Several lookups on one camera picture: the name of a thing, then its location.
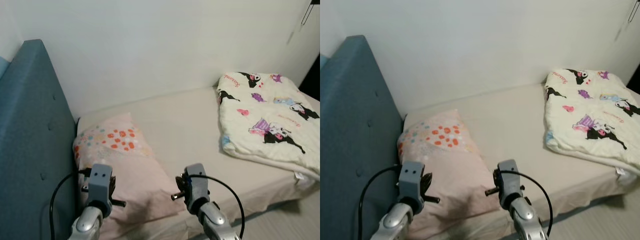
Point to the pink patterned pillow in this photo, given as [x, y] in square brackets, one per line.
[450, 165]
[130, 170]

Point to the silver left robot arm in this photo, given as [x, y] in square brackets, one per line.
[395, 222]
[87, 225]

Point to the mattress with beige sheet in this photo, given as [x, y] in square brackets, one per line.
[190, 130]
[515, 125]

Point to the teal upholstered headboard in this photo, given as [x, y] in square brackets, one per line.
[355, 140]
[30, 140]

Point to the cream cartoon print quilt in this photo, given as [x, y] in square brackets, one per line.
[270, 115]
[595, 110]

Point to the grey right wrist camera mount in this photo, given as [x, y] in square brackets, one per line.
[196, 185]
[509, 180]

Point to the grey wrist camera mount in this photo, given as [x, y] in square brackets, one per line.
[196, 185]
[411, 180]
[100, 182]
[509, 180]

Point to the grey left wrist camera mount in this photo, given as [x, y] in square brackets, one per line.
[100, 182]
[411, 180]

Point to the teal bed frame base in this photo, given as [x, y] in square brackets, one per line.
[590, 207]
[270, 213]

